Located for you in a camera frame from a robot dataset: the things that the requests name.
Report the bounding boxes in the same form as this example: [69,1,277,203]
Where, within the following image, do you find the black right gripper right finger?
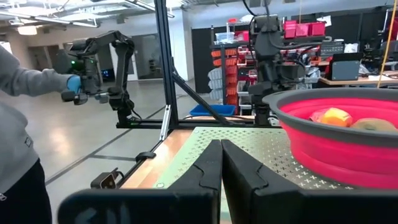
[221,139,300,224]

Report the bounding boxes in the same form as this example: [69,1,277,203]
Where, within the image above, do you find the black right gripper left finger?
[169,139,224,219]

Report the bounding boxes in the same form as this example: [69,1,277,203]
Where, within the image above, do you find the red bowl with grey rim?
[262,87,398,190]

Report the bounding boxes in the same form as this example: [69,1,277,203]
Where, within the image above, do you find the orange round fruit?
[320,107,354,128]

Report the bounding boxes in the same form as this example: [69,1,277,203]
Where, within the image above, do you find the tan oval fruit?
[350,117,398,133]

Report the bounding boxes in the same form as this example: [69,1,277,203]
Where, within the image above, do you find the peach-coloured fruit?
[309,111,324,123]

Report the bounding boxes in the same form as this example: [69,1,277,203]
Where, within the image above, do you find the green perforated metal shelf riser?
[152,126,355,190]

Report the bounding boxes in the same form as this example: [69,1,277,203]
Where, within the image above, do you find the blue plastic bin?
[189,104,236,118]

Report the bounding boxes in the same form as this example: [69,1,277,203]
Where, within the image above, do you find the black table clamp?
[135,151,157,163]

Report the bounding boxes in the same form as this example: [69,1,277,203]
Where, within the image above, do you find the rack with orange bins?
[207,18,259,116]

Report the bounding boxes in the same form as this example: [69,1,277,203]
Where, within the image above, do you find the clear plastic container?
[215,30,236,44]

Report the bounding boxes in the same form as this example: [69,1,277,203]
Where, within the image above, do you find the wooden side table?
[318,70,398,88]

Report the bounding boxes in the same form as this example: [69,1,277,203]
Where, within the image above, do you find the red storage bins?
[282,20,326,40]

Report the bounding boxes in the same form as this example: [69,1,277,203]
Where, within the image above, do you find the person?
[0,43,82,224]

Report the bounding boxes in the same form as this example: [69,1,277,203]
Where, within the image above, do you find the silver frame bracket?
[159,104,172,142]

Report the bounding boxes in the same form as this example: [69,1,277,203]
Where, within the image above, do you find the small black camera box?
[90,167,121,190]

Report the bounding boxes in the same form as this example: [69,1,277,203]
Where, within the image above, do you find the yellow hanging cable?
[376,0,398,89]

